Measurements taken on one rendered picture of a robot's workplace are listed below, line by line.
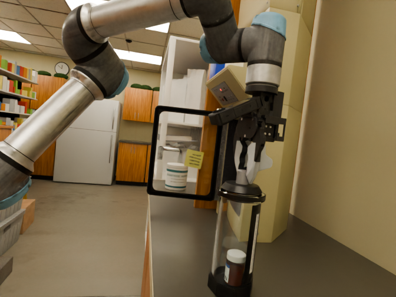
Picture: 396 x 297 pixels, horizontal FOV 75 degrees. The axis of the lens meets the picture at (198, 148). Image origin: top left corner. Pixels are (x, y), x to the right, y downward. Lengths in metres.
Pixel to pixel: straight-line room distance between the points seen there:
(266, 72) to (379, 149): 0.60
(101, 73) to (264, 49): 0.45
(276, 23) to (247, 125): 0.22
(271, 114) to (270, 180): 0.36
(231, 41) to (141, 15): 0.21
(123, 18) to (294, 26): 0.56
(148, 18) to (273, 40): 0.28
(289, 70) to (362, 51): 0.37
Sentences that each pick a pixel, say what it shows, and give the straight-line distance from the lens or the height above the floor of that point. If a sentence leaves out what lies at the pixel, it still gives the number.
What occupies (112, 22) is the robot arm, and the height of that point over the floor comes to 1.52.
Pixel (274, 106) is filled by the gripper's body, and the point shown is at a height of 1.36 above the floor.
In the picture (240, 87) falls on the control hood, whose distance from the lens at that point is 0.87.
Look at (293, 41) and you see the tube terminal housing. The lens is 0.97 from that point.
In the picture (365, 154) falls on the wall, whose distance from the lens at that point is 1.11.
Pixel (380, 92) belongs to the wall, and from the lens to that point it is 1.11.
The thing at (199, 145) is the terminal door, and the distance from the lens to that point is 1.14.
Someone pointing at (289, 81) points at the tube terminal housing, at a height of 1.49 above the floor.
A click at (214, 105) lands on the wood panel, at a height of 1.42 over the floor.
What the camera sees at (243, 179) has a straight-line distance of 0.58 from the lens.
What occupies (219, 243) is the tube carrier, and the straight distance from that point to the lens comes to 0.60.
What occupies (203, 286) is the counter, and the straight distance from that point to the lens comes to 0.66.
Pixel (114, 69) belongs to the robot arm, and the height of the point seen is 1.44.
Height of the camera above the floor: 1.28
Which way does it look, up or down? 3 degrees down
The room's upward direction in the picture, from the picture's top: 6 degrees clockwise
